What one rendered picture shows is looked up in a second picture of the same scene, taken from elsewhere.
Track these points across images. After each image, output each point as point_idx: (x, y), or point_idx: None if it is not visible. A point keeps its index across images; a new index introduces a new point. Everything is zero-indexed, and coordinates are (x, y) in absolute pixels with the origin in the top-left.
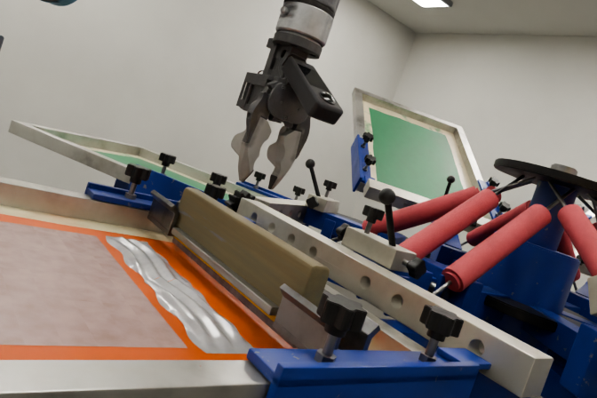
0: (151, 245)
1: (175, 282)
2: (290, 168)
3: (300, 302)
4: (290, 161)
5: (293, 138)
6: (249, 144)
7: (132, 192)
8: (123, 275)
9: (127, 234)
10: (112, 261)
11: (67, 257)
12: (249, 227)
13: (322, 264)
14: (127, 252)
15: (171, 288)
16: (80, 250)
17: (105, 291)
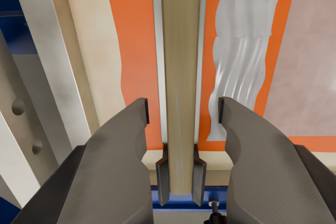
0: (206, 133)
1: (242, 32)
2: (102, 125)
3: None
4: (108, 133)
5: (101, 206)
6: (288, 140)
7: (214, 204)
8: (287, 44)
9: (220, 150)
10: (277, 78)
11: (321, 74)
12: (197, 27)
13: (12, 79)
14: (253, 99)
15: (258, 11)
16: (297, 94)
17: None
